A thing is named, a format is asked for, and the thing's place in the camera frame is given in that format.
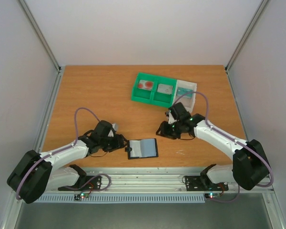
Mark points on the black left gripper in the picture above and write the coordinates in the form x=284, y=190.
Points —
x=119, y=142

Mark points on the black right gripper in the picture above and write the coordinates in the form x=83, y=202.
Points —
x=169, y=130

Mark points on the black leather card holder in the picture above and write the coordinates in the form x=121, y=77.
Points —
x=143, y=148

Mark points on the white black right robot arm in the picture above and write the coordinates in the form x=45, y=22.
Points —
x=249, y=163

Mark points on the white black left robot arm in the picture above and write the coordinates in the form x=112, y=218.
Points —
x=37, y=173

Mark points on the grey card in bin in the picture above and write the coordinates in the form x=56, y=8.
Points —
x=164, y=88

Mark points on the teal card in bin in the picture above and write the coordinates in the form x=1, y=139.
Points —
x=184, y=93

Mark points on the red dotted card in bin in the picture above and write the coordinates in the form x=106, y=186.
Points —
x=145, y=85

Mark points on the white right bin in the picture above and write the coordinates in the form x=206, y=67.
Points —
x=187, y=103

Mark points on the green middle bin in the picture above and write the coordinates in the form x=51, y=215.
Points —
x=164, y=100

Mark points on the green bin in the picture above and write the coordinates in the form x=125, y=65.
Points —
x=164, y=100
x=143, y=96

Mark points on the green left bin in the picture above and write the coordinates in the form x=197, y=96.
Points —
x=143, y=96

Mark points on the left controller board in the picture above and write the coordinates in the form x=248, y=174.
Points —
x=81, y=196

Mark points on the controller board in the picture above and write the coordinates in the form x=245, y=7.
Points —
x=81, y=196
x=212, y=195

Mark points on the right controller board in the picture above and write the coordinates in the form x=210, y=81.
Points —
x=212, y=195

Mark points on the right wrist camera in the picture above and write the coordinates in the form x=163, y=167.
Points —
x=170, y=118

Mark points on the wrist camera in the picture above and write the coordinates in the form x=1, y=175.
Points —
x=170, y=118
x=114, y=130

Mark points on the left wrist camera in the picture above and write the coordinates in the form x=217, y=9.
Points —
x=114, y=130

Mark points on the aluminium frame rail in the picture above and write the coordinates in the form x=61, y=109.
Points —
x=145, y=179

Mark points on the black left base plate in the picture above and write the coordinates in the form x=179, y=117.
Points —
x=95, y=182

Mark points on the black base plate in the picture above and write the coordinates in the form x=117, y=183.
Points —
x=198, y=183
x=95, y=182

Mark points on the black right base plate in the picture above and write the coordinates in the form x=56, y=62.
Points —
x=198, y=183

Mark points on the grey slotted cable duct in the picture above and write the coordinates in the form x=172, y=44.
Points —
x=98, y=198

